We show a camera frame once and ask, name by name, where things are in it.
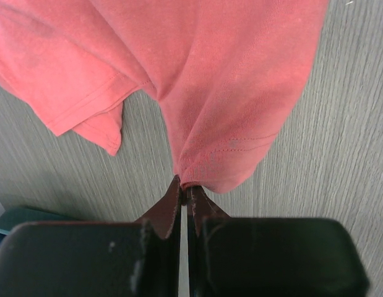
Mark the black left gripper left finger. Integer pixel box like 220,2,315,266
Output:
0,177,182,296

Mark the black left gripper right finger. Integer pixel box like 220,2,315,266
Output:
187,186,370,296

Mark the pink t-shirt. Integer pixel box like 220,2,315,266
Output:
0,1,328,193

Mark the teal laundry basket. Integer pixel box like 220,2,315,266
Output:
0,205,74,236

